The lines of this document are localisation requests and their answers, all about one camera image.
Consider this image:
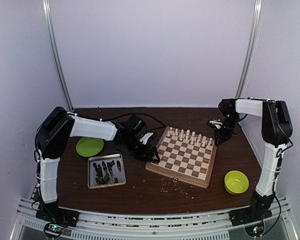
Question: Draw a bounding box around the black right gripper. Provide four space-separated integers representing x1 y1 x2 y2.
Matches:
214 114 240 146

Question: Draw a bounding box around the wooden chess board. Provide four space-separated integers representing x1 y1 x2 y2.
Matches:
145 126 217 189

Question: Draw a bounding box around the metal tray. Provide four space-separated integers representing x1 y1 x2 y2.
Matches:
87 153 126 189

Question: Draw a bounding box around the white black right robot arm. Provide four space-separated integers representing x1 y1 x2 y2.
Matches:
210 97 293 221

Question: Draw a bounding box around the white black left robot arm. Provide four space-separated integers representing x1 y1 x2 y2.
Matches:
34 106 160 222

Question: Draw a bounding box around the white chess rook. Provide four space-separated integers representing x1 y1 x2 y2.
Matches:
166 127 173 137

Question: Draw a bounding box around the pile of dark chess pieces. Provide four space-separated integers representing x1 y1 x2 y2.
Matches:
92 160 123 186

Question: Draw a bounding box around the green bowl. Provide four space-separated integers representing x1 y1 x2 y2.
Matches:
224 170 250 195

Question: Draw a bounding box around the green plate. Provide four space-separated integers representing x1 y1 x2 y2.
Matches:
76 137 104 157

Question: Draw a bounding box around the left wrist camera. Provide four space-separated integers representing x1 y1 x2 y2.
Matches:
139 131 157 145

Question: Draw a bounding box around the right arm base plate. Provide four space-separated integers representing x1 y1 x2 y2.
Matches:
228 206 272 227

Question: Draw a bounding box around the aluminium front rail frame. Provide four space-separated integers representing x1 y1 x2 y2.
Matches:
8 197 300 240

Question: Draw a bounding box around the right aluminium post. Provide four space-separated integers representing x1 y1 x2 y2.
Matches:
235 0 264 98

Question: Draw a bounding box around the aluminium post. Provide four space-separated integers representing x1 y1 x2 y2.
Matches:
235 0 264 98
42 0 74 112

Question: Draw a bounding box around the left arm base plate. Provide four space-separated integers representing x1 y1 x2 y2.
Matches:
35 203 80 227

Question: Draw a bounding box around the left aluminium post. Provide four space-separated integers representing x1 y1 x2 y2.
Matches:
42 0 74 112

